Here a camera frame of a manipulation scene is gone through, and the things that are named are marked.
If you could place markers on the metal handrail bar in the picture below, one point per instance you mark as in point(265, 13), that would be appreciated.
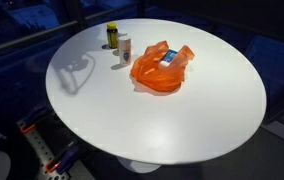
point(32, 36)

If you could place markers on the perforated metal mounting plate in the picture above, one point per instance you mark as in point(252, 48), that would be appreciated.
point(42, 150)

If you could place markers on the white table pedestal base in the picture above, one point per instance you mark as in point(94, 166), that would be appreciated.
point(138, 166)

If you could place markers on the orange plastic bag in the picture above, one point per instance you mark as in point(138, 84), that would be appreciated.
point(155, 75)

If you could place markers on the white deodorant stick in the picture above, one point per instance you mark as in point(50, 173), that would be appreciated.
point(124, 50)

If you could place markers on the purple orange clamp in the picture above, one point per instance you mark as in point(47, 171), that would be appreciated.
point(33, 118)
point(65, 158)

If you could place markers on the white mentos container blue label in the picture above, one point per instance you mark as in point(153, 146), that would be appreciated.
point(168, 57)

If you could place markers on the yellow-lid vitamin bottle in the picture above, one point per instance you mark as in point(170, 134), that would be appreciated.
point(112, 36)

